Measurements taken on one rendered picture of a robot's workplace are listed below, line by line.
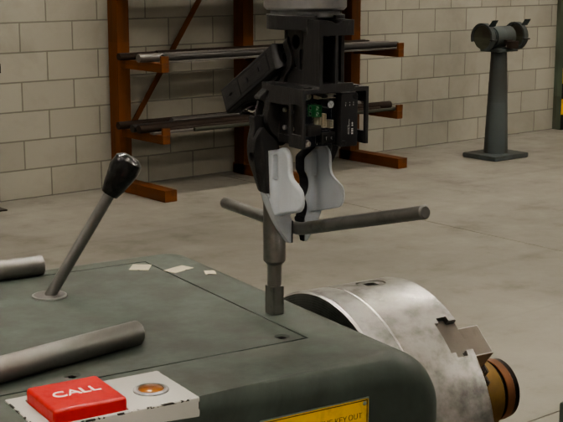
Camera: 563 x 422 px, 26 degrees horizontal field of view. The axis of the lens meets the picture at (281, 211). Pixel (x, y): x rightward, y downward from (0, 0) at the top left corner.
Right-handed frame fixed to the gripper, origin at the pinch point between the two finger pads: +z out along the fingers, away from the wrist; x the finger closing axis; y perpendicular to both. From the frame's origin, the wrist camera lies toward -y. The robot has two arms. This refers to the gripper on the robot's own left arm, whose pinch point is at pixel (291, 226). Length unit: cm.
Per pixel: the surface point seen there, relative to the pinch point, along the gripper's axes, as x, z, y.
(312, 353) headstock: -3.7, 9.3, 9.4
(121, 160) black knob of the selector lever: -9.9, -4.8, -16.8
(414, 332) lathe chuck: 17.1, 14.1, -2.7
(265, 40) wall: 434, 39, -726
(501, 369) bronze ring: 36.2, 23.7, -9.7
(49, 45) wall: 247, 35, -702
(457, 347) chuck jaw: 21.9, 16.2, -1.3
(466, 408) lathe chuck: 19.9, 21.2, 2.9
